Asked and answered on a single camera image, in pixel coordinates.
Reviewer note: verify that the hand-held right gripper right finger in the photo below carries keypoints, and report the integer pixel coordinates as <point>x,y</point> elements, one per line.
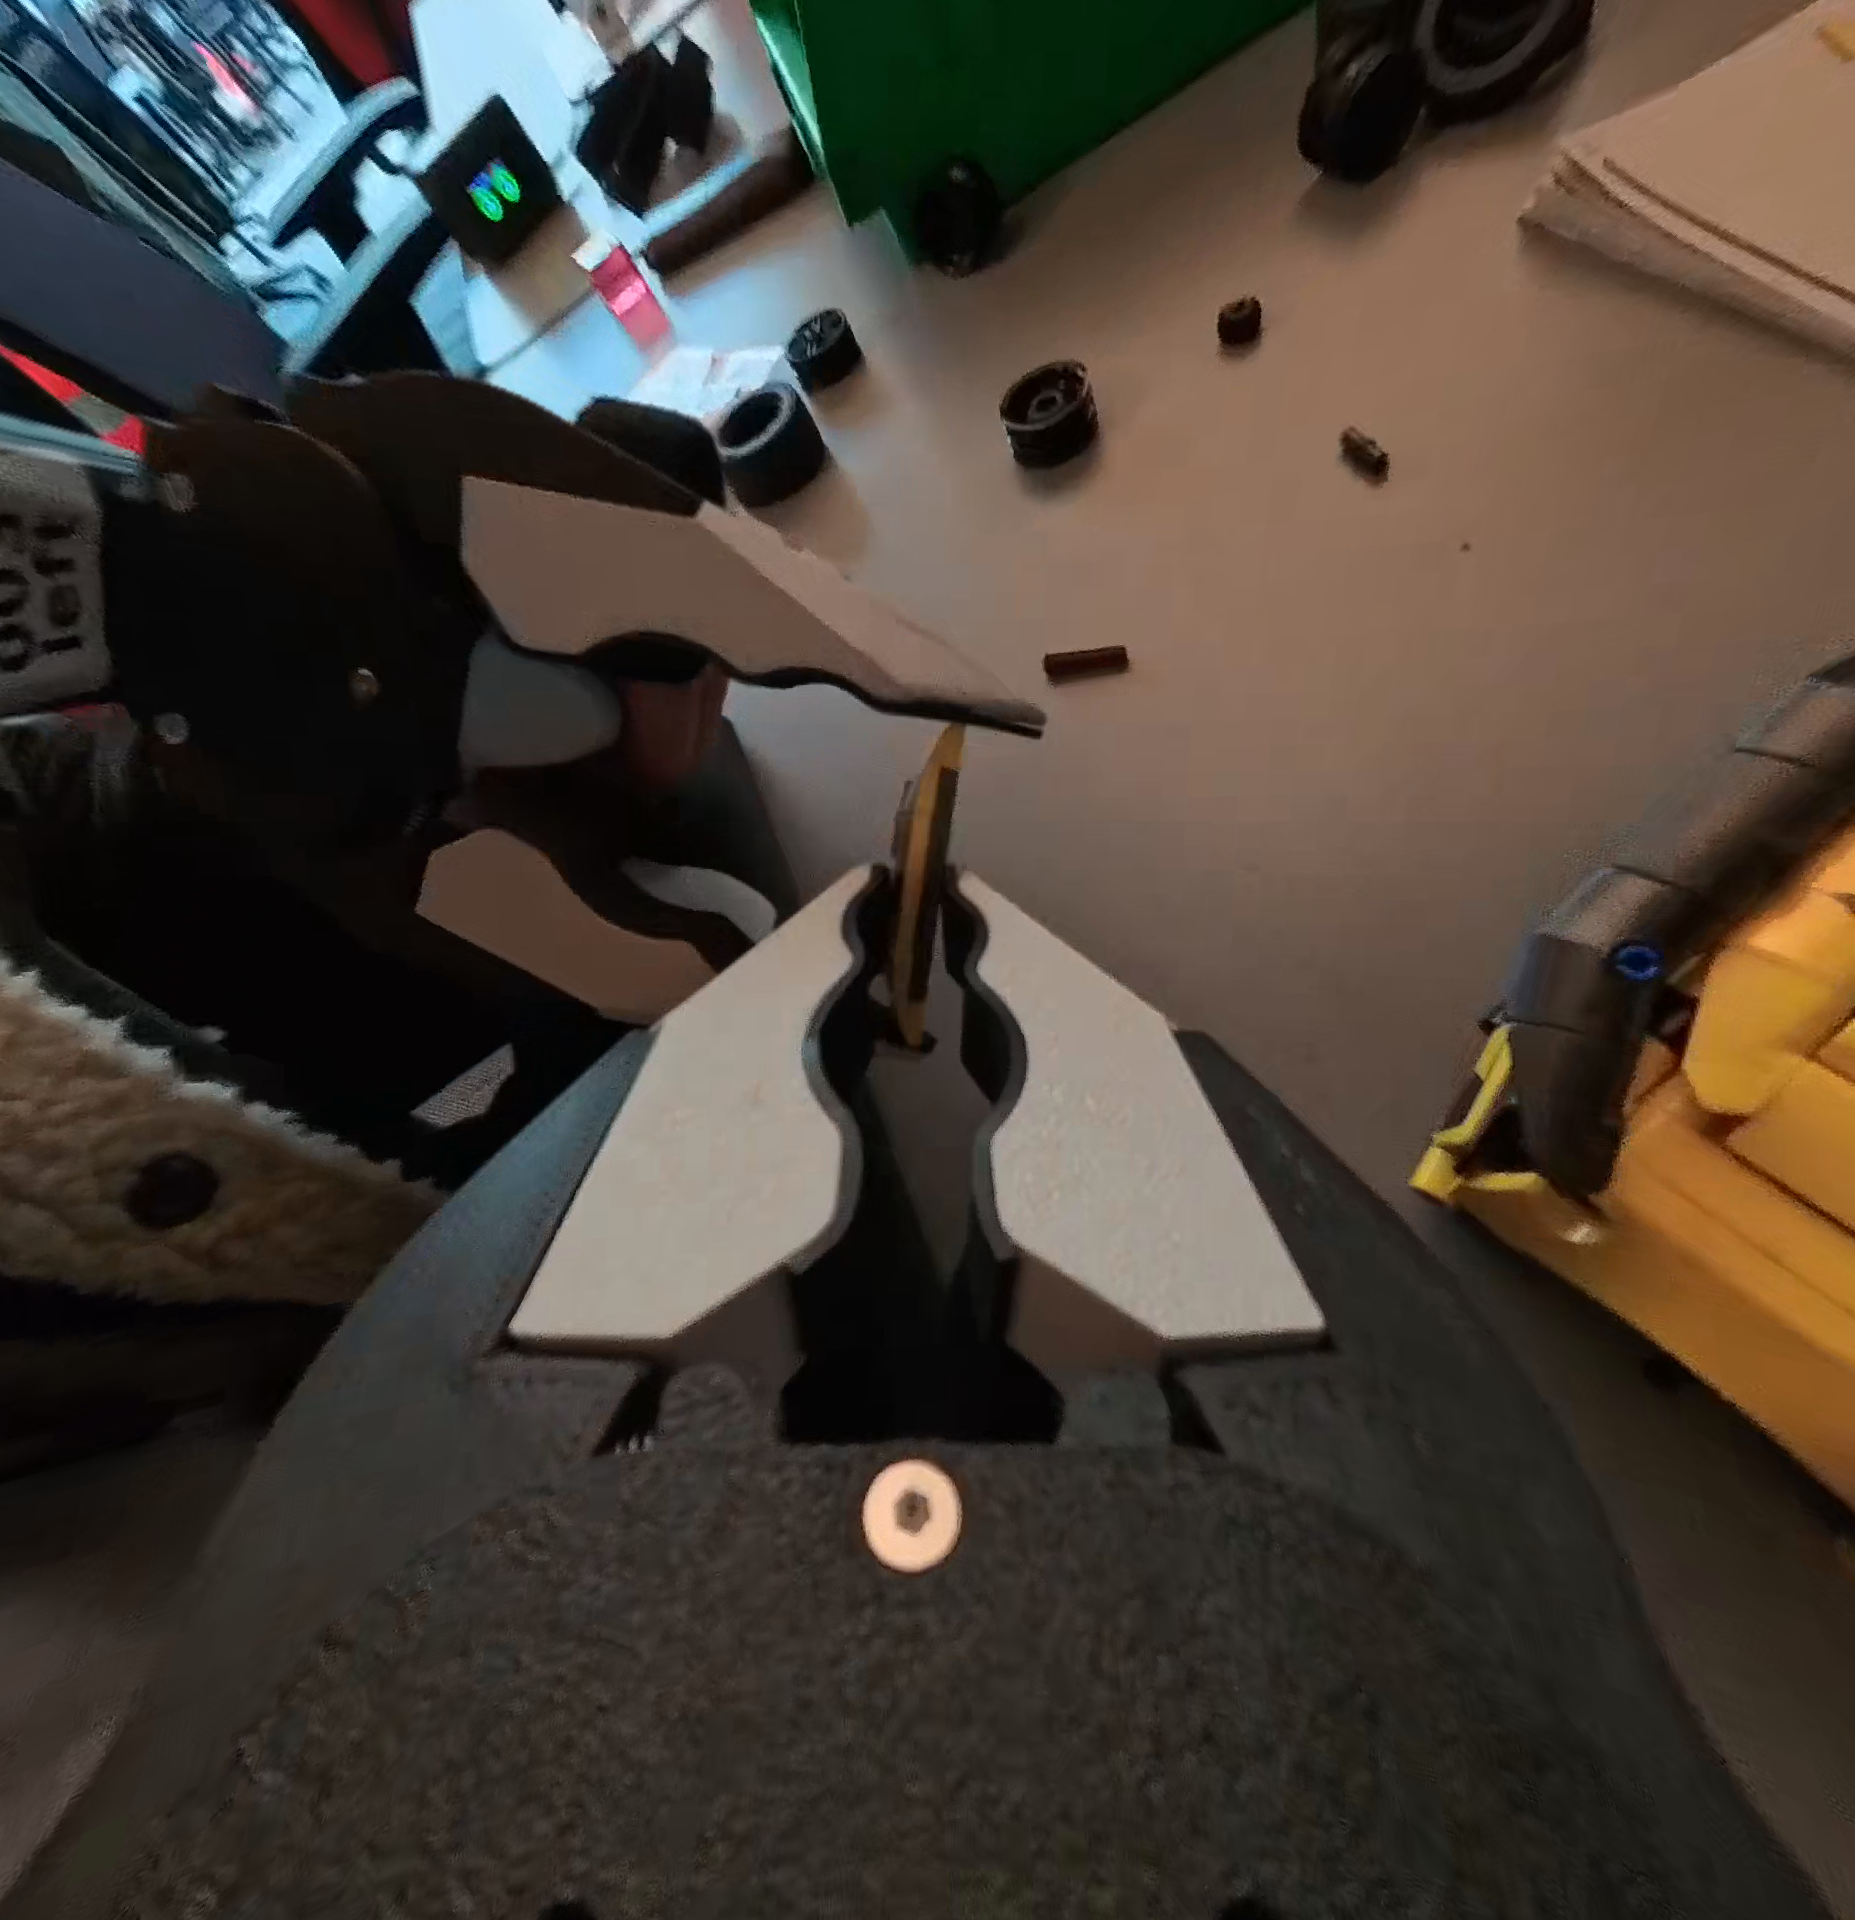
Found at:
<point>1151,1200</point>

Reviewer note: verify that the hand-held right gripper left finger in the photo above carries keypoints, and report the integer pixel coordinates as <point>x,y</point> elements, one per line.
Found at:
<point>686,1185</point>

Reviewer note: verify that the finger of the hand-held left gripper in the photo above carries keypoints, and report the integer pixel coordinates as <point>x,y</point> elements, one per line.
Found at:
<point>536,915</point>
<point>686,584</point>

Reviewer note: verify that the yellow and black brick assembly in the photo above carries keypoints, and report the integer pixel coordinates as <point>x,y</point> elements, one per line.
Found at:
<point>924,870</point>

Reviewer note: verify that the yellow toy brick car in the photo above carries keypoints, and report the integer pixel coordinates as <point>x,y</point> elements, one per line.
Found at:
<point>1766,1127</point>

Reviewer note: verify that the grey desk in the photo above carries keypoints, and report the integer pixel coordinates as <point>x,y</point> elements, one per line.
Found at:
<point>1317,750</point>

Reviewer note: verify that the person's left hand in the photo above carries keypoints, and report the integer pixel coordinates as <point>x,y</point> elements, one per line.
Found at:
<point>670,737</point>

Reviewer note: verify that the black toy tyre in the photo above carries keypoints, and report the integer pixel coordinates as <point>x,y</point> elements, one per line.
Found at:
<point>957,219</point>
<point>775,447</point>
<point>1364,108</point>
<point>1504,55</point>

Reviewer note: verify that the black spoked toy wheel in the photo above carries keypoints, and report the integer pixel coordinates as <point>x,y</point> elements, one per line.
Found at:
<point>823,346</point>

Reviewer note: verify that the small pink box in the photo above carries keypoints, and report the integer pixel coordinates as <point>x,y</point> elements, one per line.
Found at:
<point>622,294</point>

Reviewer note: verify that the black office chair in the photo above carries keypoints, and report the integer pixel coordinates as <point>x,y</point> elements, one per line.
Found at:
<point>117,284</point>

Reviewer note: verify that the brown cylinder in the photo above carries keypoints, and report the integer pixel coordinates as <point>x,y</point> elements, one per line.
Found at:
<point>723,219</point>

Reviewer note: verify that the black toy wheel rim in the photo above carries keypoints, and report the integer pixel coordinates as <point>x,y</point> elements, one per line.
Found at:
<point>1051,416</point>

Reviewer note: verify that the dark short axle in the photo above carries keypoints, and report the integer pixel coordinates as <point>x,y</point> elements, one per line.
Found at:
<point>1087,665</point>

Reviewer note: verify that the black box with green lights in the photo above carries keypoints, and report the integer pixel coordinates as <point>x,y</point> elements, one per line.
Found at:
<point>492,189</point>

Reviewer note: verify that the black angular object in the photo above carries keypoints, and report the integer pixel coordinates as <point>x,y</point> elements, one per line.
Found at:
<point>643,129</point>

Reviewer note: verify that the green plastic bin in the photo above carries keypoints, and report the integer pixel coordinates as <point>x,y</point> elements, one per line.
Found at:
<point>987,92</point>

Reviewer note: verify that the small black round brick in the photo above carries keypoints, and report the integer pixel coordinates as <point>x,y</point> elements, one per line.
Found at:
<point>1238,322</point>

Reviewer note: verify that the small black pin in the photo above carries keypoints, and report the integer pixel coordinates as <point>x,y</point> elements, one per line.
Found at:
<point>1364,454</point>

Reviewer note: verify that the open instruction booklet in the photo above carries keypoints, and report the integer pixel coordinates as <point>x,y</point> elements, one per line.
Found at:
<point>1739,177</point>

